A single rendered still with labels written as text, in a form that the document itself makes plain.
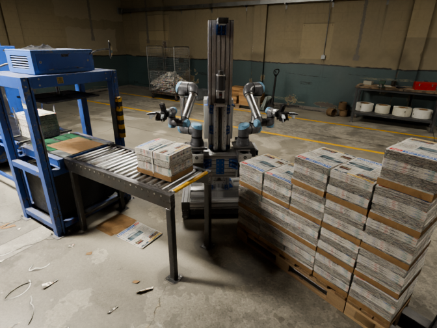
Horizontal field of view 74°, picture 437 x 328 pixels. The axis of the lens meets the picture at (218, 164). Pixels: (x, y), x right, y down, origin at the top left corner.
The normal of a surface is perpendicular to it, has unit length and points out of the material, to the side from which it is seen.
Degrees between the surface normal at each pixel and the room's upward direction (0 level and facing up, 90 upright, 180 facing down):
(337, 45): 90
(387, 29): 90
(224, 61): 90
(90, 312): 0
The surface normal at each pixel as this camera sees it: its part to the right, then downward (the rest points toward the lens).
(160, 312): 0.01, -0.92
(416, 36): -0.54, 0.32
